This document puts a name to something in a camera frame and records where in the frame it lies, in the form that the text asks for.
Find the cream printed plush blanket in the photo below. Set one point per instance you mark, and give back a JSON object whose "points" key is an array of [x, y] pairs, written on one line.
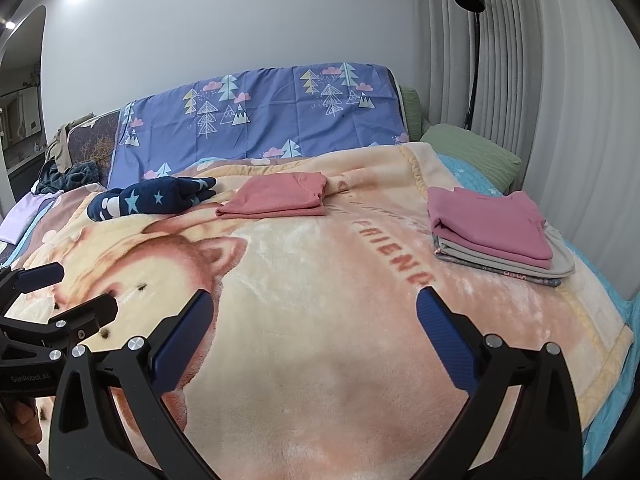
{"points": [[325, 335]]}

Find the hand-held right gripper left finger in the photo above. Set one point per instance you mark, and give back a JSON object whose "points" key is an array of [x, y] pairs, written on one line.
{"points": [[182, 332]]}

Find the lilac cloth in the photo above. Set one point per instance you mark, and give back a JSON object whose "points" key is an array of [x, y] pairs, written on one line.
{"points": [[22, 215]]}

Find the folded grey garment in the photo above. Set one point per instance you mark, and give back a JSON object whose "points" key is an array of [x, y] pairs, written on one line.
{"points": [[560, 255]]}

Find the dark floral headboard cover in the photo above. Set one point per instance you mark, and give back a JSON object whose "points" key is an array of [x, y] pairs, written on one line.
{"points": [[95, 140]]}

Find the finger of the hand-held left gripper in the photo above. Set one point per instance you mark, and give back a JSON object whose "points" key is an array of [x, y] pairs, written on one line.
{"points": [[45, 275], [92, 312]]}

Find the folded pink garment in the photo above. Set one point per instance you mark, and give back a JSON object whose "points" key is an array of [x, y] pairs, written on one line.
{"points": [[490, 225]]}

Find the folded floral patterned garment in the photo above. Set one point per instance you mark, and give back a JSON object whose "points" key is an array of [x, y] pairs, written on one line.
{"points": [[530, 278]]}

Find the dark grey cloth pile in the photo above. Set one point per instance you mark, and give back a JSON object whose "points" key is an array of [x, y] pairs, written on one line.
{"points": [[75, 175]]}

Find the green pillow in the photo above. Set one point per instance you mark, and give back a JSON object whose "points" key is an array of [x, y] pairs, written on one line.
{"points": [[475, 155], [412, 110]]}

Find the beige garment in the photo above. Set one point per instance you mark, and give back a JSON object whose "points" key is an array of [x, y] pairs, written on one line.
{"points": [[62, 152]]}

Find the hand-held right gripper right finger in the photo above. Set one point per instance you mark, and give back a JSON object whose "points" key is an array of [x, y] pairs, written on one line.
{"points": [[447, 340]]}

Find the blue tree-print pillow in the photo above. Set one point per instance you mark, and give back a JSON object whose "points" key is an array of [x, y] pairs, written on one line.
{"points": [[280, 110]]}

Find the navy star print cloth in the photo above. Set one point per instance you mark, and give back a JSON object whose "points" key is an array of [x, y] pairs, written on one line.
{"points": [[145, 197]]}

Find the pink sweater with bear print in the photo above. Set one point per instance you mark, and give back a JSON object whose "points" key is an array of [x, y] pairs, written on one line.
{"points": [[275, 195]]}

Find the white pleated curtain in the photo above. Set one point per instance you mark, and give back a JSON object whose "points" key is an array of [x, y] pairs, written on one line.
{"points": [[575, 110]]}

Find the person's left hand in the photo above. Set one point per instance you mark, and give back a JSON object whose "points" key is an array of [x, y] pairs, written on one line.
{"points": [[27, 420]]}

